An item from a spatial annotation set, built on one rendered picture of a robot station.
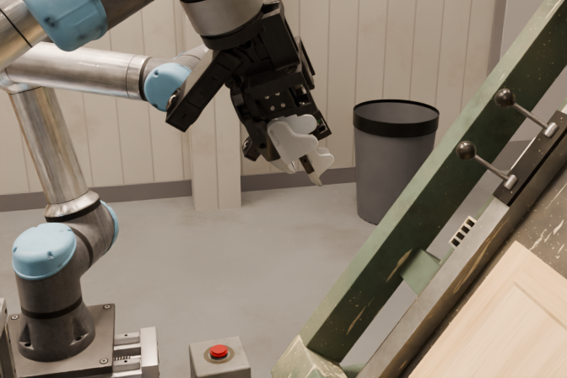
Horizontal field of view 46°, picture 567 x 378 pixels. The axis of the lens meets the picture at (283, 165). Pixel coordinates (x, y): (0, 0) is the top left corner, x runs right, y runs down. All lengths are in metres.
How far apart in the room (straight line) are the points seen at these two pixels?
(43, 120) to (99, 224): 0.24
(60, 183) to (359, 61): 3.39
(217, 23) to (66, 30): 0.14
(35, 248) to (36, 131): 0.23
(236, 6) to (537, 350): 0.78
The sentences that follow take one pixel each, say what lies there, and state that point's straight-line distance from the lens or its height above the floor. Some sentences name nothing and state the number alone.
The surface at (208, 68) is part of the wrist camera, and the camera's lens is 0.68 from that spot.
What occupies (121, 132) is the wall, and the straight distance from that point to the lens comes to 4.47.
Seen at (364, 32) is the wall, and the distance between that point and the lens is 4.57.
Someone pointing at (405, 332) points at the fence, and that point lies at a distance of 1.37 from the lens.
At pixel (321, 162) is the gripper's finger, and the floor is 1.40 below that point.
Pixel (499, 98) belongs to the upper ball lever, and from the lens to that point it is 1.31.
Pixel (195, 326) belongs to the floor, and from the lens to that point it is 3.27.
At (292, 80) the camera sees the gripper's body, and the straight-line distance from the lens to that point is 0.67.
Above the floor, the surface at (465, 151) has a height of 1.43.
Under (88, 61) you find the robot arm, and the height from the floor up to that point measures 1.62.
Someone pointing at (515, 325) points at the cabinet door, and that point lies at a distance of 1.23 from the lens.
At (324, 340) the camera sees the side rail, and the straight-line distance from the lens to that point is 1.60.
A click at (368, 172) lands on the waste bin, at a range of 4.09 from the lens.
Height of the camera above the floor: 1.86
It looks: 21 degrees down
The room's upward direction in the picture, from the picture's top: straight up
